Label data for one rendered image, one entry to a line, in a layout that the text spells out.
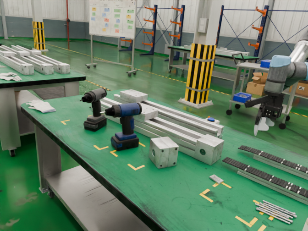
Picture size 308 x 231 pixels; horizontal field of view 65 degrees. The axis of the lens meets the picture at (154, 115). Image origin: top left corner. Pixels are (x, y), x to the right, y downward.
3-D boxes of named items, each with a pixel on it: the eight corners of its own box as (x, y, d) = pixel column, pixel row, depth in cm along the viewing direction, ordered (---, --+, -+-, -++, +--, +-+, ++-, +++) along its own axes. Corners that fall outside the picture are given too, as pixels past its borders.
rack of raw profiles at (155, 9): (118, 50, 1220) (119, 2, 1144) (132, 50, 1280) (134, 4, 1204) (165, 61, 1002) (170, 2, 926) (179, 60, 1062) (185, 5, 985)
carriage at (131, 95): (147, 103, 168) (148, 94, 165) (135, 107, 160) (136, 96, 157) (131, 98, 177) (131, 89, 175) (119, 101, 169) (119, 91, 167)
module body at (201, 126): (221, 140, 136) (224, 126, 133) (212, 145, 128) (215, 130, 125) (123, 103, 183) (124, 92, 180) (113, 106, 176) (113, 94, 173)
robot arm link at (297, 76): (294, 72, 116) (274, 70, 114) (313, 58, 106) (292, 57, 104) (299, 86, 113) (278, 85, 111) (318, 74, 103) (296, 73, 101)
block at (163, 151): (181, 164, 108) (183, 145, 105) (157, 168, 103) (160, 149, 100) (170, 153, 116) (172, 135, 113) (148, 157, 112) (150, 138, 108)
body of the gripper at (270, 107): (275, 121, 106) (282, 95, 102) (255, 116, 111) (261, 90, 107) (280, 118, 112) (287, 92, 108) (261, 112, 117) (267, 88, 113)
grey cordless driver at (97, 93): (108, 124, 143) (108, 88, 135) (86, 137, 126) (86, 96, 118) (97, 122, 146) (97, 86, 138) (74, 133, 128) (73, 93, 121)
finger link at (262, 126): (264, 139, 107) (271, 118, 107) (250, 134, 111) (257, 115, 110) (266, 139, 110) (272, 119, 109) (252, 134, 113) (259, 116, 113)
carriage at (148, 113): (157, 121, 139) (158, 109, 137) (144, 125, 131) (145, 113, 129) (137, 113, 149) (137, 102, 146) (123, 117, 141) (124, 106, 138)
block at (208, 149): (222, 156, 118) (226, 138, 115) (210, 165, 109) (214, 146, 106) (206, 149, 123) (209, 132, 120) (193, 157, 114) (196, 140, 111)
